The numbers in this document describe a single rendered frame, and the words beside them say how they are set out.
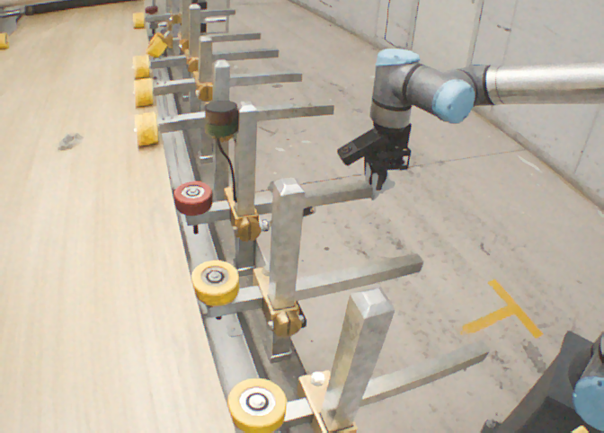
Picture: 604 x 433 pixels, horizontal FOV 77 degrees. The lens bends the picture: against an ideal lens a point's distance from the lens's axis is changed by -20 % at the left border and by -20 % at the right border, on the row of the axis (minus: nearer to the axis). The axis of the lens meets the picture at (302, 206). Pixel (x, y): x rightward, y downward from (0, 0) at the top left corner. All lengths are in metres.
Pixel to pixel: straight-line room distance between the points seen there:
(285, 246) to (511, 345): 1.53
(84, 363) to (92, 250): 0.26
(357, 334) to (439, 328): 1.54
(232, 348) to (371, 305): 0.62
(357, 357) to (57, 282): 0.54
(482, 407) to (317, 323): 0.76
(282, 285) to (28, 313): 0.44
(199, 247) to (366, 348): 0.84
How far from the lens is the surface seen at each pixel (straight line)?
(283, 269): 0.72
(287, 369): 0.91
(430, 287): 2.15
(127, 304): 0.76
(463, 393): 1.84
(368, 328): 0.46
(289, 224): 0.67
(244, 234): 0.95
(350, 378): 0.54
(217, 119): 0.82
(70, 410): 0.67
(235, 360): 1.01
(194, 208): 0.95
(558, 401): 1.18
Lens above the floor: 1.46
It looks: 36 degrees down
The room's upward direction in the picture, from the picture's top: 6 degrees clockwise
